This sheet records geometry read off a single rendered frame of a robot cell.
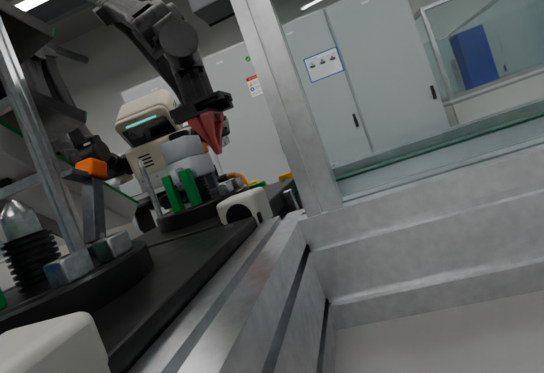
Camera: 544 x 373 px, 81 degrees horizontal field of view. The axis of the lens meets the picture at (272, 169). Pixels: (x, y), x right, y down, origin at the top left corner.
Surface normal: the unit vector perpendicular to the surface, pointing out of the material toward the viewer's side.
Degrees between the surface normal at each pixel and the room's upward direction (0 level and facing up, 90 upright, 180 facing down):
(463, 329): 0
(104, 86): 90
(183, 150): 90
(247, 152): 90
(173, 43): 91
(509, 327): 0
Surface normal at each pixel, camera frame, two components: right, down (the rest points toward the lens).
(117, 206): 0.86, -0.29
